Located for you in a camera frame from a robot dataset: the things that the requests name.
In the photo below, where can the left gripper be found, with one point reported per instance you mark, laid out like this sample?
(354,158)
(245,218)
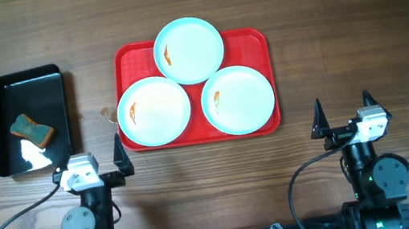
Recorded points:
(114,180)

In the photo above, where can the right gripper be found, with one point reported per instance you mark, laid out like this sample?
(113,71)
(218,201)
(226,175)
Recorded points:
(321,125)

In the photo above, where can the light blue plate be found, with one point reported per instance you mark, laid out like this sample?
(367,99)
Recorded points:
(237,100)
(188,50)
(154,111)

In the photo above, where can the orange green sponge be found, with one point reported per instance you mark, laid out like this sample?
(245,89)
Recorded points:
(39,134)

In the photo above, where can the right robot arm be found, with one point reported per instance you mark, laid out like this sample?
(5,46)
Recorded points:
(379,182)

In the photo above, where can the black water tray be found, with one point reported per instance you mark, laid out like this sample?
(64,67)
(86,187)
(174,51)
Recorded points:
(38,93)

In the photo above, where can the red plastic tray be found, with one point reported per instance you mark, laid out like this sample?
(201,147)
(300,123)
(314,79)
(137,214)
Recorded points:
(245,47)

